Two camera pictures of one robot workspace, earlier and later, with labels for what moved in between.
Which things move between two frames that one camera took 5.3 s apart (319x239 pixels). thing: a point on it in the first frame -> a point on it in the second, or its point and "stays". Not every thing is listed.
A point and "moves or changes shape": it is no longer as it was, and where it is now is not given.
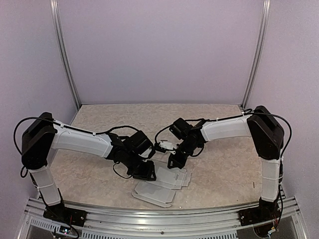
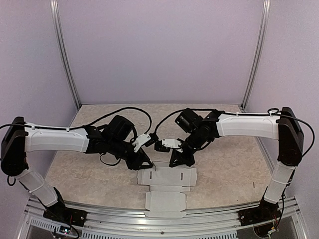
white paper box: (162, 191) moves or changes shape
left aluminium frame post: (56, 15) stays
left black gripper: (146, 175) -> (135, 164)
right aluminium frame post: (262, 41) stays
